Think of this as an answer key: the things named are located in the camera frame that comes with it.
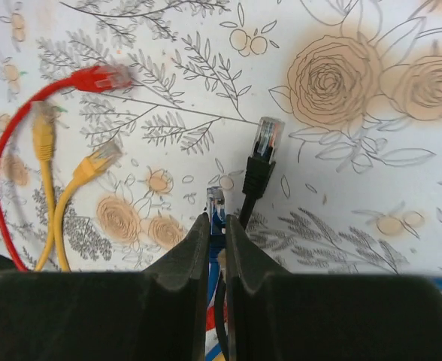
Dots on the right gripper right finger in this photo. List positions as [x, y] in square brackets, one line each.
[274, 314]

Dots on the floral table mat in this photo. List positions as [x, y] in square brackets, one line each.
[317, 124]

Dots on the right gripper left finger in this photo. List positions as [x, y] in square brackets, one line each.
[155, 314]

